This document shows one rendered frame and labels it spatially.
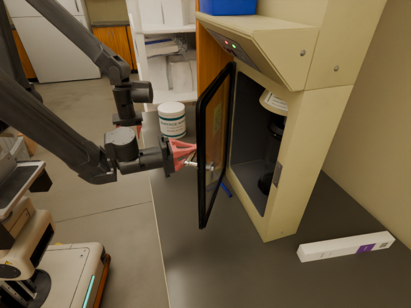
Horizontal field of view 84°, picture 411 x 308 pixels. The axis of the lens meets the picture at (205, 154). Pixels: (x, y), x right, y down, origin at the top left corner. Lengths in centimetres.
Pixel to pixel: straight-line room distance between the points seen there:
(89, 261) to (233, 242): 105
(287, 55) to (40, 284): 158
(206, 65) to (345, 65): 40
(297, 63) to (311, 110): 11
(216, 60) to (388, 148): 60
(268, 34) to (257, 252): 57
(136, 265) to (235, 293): 123
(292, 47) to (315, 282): 57
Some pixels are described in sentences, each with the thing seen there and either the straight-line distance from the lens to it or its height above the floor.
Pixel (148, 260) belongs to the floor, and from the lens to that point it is 182.
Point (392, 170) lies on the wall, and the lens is 92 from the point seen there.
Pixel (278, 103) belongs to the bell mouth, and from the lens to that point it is 57.
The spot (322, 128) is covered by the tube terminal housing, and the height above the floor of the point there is 132.
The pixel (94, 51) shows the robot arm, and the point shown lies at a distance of 82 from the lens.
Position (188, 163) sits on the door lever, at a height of 120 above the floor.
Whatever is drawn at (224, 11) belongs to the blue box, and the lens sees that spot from 56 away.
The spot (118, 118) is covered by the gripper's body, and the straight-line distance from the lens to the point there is 86.
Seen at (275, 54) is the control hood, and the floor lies 148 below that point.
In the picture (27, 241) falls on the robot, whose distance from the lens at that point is 112.
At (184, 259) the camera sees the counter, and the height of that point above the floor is 94.
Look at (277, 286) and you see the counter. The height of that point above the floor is 94.
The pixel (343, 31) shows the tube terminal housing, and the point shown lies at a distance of 46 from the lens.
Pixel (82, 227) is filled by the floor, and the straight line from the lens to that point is 216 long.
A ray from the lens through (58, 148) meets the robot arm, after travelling 54.
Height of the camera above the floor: 156
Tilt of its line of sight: 36 degrees down
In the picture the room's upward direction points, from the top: straight up
